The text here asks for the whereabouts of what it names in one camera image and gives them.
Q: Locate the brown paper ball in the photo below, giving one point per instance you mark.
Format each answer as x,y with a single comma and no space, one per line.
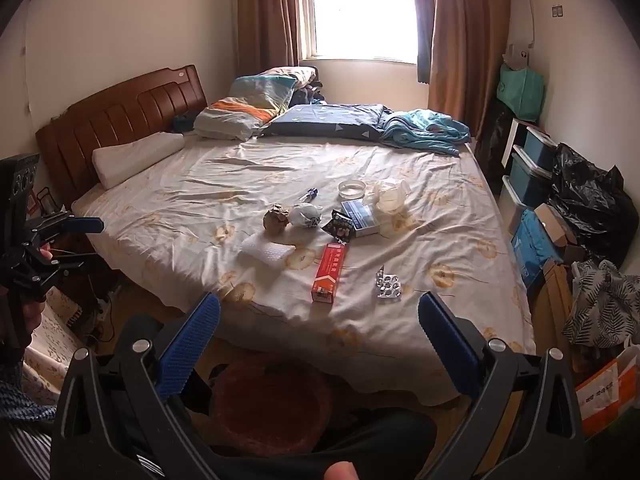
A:
276,220

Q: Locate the clear storage box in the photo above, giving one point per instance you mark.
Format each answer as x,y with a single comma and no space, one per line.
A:
515,207

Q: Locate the clear plastic container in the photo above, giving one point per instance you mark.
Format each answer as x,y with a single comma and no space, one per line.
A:
392,200

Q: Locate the teal patterned pillow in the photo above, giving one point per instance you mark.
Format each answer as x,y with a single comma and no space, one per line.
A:
262,91

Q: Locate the black suitcase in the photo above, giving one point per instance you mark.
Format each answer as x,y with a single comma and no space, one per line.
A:
492,140

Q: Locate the beige pillow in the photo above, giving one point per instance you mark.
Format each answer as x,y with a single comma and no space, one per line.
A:
290,72

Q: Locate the window with roller shutter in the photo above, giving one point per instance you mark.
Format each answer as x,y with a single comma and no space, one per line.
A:
362,10

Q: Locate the blue cardboard box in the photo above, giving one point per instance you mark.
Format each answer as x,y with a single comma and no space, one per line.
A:
365,220

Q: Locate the clear round plastic lid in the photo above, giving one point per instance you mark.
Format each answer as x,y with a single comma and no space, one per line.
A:
352,190

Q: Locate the black plastic bag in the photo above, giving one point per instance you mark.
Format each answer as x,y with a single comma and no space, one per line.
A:
585,200

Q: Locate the open cardboard box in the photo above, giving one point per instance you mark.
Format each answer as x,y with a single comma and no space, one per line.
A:
555,227

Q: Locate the person's right hand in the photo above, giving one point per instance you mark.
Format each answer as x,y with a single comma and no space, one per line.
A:
340,471

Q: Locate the black snack wrapper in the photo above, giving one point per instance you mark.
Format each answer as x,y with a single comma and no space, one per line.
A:
339,225

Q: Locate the person's left hand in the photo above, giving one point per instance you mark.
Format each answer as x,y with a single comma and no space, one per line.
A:
32,317

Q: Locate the bed with floral sheet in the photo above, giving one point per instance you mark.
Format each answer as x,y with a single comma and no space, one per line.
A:
200,200

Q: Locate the small blue storage box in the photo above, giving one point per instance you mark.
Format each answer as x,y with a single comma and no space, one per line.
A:
540,145

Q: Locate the red cardboard box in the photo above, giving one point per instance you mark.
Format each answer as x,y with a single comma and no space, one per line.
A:
330,272

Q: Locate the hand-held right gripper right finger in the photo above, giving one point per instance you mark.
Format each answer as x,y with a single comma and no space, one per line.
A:
447,345

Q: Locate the blue shopping bag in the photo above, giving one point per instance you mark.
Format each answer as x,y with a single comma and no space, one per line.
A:
532,252

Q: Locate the floral cloth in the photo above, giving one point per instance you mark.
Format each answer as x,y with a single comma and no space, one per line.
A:
55,345

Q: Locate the person's leg in black pants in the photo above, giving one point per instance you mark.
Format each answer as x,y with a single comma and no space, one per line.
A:
360,440

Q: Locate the teal blanket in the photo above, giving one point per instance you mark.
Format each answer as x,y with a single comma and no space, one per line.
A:
425,130

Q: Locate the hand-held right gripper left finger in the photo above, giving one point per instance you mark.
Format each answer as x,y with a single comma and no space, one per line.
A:
192,342

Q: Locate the brown wooden headboard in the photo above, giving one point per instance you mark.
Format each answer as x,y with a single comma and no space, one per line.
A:
125,115

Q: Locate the brown curtain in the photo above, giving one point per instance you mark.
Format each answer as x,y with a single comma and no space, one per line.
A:
267,15
465,35

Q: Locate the silver pill blister pack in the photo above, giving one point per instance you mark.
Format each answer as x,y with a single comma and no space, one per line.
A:
389,285

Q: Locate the leaf-print cloth bag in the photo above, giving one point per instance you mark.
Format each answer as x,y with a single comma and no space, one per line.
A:
605,305

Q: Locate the white foam pillow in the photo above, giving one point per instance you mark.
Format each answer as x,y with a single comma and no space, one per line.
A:
130,157

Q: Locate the person's left forearm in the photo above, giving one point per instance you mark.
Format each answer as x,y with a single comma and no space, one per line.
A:
22,397

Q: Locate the reddish woven basket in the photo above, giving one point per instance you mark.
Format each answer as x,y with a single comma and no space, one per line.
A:
272,405

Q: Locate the white face mask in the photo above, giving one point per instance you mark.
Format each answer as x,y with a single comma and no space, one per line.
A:
305,216

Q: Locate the orange and white bag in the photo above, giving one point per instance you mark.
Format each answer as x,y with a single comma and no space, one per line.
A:
605,395

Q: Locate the dark clothes pile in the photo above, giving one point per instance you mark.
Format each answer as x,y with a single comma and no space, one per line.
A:
307,94

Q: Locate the orange grey striped pillow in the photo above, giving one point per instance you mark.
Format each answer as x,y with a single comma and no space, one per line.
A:
230,117

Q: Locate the wall switch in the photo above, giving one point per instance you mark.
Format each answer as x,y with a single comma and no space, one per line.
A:
556,11

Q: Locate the dark blue pillow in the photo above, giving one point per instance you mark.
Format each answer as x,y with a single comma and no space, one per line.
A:
325,120

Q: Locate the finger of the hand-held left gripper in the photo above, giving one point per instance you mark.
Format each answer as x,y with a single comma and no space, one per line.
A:
65,262
85,225

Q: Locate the white bubble wrap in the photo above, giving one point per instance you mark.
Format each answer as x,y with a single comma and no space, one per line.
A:
267,254

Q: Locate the flat cardboard sheets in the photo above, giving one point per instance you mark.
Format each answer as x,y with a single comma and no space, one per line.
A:
552,305

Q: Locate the large blue storage box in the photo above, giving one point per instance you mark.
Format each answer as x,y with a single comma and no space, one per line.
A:
530,180

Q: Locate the teal fabric bag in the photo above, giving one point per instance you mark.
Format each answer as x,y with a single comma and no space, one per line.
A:
522,92

